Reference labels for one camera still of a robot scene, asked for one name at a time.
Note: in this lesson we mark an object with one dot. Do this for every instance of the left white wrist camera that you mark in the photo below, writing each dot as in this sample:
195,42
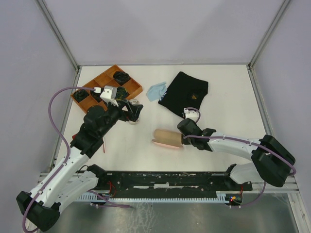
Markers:
107,94

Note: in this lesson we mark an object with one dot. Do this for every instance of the pink glasses case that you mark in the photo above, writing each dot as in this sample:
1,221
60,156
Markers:
166,138

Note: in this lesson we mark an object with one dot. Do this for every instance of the marble pattern glasses case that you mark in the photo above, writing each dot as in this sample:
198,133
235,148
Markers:
136,109

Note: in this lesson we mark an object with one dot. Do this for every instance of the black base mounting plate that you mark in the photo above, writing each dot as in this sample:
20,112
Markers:
115,181

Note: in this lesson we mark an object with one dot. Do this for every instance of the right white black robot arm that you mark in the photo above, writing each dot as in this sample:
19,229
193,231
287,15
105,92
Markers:
269,160

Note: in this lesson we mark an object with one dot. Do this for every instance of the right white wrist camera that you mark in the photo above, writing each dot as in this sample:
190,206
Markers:
191,113

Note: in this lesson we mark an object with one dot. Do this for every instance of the crumpled light blue cloth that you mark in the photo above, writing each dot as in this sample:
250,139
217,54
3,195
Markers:
155,92

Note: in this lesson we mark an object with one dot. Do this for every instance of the left aluminium frame post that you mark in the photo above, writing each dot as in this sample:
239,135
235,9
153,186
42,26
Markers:
54,28

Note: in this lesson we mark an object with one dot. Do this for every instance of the rolled black belt top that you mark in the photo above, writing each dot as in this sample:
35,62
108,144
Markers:
121,77

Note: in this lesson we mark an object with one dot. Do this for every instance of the rolled black belt middle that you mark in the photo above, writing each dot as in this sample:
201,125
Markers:
96,94

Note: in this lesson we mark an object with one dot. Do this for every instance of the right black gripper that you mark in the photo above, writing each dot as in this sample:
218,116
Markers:
184,141

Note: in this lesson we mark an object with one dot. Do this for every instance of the rolled green black belt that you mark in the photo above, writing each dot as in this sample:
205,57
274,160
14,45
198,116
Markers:
80,95

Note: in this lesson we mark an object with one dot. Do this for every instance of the red sunglasses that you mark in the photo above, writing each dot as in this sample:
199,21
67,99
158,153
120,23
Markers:
104,150

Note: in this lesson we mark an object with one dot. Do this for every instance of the right aluminium frame post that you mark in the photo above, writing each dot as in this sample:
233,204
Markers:
269,32

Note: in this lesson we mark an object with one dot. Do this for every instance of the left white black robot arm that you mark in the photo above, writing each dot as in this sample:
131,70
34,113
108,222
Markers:
44,204

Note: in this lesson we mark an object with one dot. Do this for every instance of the black folded cloth pouch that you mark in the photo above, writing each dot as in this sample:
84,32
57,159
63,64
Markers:
183,92

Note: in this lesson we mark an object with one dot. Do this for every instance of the rolled blue yellow belt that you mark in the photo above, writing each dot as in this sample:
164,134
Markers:
121,94

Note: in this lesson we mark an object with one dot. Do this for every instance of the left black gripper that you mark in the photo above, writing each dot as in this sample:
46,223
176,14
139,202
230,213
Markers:
133,110

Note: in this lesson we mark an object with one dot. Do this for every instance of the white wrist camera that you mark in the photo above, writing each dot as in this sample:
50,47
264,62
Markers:
191,113
107,94

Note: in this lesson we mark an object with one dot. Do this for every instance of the wooden compartment tray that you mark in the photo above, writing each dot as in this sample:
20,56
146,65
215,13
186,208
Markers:
106,78

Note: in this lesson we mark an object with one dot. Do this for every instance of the white slotted cable duct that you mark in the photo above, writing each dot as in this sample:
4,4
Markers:
172,195

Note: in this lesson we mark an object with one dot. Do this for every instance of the aluminium frame post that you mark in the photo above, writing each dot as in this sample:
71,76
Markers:
269,32
54,28

